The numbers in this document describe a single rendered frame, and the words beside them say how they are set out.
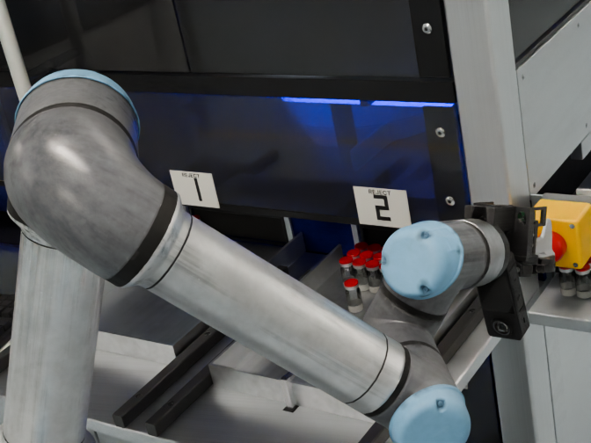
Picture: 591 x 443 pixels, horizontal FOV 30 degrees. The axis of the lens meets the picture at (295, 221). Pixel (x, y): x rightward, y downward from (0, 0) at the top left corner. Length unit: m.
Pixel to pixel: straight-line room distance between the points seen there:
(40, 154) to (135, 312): 0.82
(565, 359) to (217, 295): 0.88
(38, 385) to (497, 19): 0.69
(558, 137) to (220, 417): 0.61
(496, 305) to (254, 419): 0.34
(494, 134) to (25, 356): 0.65
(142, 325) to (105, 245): 0.78
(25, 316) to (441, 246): 0.41
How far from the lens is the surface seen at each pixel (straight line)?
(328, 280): 1.68
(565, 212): 1.45
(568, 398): 1.77
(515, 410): 1.64
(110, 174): 0.91
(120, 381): 1.57
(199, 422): 1.44
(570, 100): 1.63
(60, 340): 1.11
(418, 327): 1.14
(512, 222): 1.28
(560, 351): 1.71
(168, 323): 1.67
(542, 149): 1.55
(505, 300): 1.28
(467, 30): 1.38
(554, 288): 1.58
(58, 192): 0.92
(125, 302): 1.76
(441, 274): 1.09
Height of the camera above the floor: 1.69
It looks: 25 degrees down
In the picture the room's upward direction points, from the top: 12 degrees counter-clockwise
